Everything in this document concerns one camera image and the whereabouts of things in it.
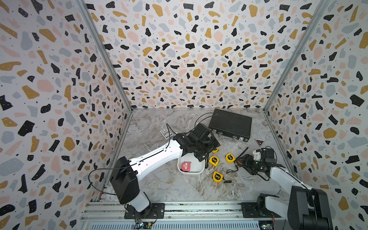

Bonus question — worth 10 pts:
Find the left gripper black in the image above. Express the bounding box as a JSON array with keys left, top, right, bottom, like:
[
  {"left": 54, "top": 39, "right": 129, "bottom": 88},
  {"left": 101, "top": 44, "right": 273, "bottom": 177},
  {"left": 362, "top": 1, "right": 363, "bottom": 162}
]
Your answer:
[{"left": 195, "top": 134, "right": 222, "bottom": 162}]

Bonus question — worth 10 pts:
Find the yellow 3m tape measure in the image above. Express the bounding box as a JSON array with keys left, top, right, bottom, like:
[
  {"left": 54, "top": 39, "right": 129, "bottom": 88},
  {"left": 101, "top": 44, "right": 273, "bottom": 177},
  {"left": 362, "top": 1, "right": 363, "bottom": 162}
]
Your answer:
[
  {"left": 209, "top": 156, "right": 219, "bottom": 167},
  {"left": 225, "top": 153, "right": 236, "bottom": 163}
]

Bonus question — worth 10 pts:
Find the white plastic storage box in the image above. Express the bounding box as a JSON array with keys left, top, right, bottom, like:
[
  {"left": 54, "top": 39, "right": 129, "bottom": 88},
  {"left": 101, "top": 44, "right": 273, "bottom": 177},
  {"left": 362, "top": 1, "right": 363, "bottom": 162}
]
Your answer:
[{"left": 177, "top": 153, "right": 205, "bottom": 175}]

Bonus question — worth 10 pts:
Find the orange black tape measure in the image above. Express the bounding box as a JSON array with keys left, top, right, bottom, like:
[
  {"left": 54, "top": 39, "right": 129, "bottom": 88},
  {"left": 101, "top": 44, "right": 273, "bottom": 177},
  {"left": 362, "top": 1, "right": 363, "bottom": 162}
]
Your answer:
[{"left": 226, "top": 147, "right": 249, "bottom": 174}]

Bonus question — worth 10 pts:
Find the pink tape measure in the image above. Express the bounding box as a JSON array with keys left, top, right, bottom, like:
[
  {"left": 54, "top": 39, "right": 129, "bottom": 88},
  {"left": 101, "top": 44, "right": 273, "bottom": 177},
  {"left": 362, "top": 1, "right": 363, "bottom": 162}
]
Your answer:
[{"left": 180, "top": 162, "right": 191, "bottom": 173}]

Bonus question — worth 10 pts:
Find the yellow 2m tape measure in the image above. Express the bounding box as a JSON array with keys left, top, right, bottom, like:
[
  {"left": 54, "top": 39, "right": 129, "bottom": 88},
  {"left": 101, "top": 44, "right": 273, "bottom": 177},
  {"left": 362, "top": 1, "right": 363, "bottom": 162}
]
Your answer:
[{"left": 212, "top": 171, "right": 232, "bottom": 184}]

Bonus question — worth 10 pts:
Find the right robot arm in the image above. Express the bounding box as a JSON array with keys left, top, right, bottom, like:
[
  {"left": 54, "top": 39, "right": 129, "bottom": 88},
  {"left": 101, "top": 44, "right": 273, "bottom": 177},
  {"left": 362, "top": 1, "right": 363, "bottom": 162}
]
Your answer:
[{"left": 234, "top": 146, "right": 333, "bottom": 230}]

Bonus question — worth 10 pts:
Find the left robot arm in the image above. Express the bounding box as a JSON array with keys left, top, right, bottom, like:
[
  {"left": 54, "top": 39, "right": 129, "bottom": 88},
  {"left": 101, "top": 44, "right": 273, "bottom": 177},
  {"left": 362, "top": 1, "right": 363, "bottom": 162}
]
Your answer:
[{"left": 110, "top": 124, "right": 220, "bottom": 214}]

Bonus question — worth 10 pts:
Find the playing card deck box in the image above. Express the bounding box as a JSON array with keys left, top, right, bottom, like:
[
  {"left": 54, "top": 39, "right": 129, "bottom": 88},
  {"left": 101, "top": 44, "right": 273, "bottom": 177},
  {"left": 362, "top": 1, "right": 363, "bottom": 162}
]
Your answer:
[{"left": 160, "top": 128, "right": 172, "bottom": 140}]

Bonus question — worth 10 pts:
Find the small red triangular card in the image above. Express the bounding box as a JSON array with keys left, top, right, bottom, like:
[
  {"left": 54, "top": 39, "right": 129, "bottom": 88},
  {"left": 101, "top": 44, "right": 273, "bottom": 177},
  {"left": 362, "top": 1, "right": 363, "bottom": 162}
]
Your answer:
[{"left": 255, "top": 139, "right": 264, "bottom": 147}]

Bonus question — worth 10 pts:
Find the black ribbed carrying case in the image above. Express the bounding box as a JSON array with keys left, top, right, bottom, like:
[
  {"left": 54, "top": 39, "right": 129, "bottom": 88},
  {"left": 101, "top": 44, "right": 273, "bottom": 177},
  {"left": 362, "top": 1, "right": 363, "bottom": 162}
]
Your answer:
[{"left": 209, "top": 109, "right": 252, "bottom": 142}]

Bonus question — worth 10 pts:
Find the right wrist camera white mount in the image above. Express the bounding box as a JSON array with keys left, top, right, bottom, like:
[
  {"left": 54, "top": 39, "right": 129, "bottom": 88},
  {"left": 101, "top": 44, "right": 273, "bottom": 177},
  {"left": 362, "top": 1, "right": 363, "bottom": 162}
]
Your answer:
[{"left": 252, "top": 149, "right": 262, "bottom": 162}]

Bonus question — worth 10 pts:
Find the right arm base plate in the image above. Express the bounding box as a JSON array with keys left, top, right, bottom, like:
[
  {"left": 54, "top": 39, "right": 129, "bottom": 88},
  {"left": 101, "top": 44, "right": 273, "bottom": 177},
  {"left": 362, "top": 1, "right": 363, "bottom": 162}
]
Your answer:
[{"left": 241, "top": 202, "right": 280, "bottom": 218}]

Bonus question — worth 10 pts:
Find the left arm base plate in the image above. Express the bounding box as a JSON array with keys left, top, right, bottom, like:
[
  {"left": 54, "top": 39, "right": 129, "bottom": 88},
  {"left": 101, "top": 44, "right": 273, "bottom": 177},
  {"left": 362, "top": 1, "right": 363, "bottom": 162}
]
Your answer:
[{"left": 124, "top": 203, "right": 165, "bottom": 219}]

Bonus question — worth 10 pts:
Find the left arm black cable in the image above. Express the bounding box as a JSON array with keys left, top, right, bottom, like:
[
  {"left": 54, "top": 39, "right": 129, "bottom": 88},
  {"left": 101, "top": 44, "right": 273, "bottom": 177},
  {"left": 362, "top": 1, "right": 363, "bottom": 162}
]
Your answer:
[{"left": 87, "top": 113, "right": 214, "bottom": 196}]

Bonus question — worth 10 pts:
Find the aluminium front rail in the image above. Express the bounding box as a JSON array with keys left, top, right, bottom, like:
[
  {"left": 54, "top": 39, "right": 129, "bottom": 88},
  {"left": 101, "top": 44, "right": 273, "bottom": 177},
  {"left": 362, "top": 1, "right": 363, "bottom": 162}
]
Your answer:
[{"left": 79, "top": 201, "right": 291, "bottom": 230}]

